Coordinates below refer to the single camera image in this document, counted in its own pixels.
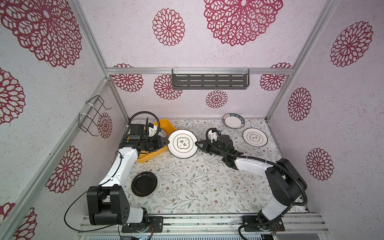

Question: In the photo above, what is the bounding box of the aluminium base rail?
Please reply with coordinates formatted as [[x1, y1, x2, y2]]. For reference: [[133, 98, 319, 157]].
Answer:
[[76, 213, 332, 240]]

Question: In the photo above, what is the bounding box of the small green-rim lettered plate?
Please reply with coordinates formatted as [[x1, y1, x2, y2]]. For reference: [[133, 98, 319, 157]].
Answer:
[[222, 113, 245, 130]]

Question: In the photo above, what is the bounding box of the small white clover-emblem plate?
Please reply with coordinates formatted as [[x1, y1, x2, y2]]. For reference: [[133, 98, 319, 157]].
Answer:
[[243, 128, 268, 148]]

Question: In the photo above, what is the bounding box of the black plate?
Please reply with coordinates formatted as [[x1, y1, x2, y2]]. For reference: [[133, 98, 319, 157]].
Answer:
[[131, 172, 158, 197]]

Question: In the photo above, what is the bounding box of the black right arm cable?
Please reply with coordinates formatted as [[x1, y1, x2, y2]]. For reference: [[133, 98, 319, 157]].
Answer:
[[205, 127, 309, 240]]

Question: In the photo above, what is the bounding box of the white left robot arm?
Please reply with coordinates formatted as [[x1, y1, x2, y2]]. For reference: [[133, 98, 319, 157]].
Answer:
[[87, 124, 169, 226]]

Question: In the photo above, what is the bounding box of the yellow plastic bin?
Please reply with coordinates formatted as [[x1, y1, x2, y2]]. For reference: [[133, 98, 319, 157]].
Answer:
[[137, 119, 177, 163]]

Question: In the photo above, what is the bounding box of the grey slotted wall shelf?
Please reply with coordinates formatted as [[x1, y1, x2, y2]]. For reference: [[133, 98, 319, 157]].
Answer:
[[171, 69, 250, 90]]

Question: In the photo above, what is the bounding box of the large white clover-emblem plate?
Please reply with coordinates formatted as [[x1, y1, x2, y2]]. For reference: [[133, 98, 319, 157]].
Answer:
[[167, 130, 198, 159]]

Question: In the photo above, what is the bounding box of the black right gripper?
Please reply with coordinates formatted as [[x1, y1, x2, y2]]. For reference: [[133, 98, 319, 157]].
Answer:
[[195, 139, 227, 160]]

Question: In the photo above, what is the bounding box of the black wire wall rack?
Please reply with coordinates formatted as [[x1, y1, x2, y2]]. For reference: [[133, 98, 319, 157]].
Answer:
[[78, 95, 112, 137]]

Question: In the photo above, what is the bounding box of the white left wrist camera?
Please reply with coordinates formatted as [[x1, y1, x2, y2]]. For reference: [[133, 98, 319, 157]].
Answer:
[[146, 124, 158, 139]]

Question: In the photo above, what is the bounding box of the large green-rim lettered plate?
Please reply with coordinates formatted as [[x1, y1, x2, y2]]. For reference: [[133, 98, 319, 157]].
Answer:
[[159, 129, 168, 139]]

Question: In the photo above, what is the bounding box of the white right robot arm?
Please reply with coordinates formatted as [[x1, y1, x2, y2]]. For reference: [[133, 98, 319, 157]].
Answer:
[[195, 135, 308, 225]]

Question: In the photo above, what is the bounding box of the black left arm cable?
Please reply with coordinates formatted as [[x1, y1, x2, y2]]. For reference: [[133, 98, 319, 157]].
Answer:
[[63, 111, 161, 233]]

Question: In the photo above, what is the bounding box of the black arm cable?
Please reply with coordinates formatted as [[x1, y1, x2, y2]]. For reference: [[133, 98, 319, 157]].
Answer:
[[205, 127, 309, 240], [63, 111, 161, 233]]

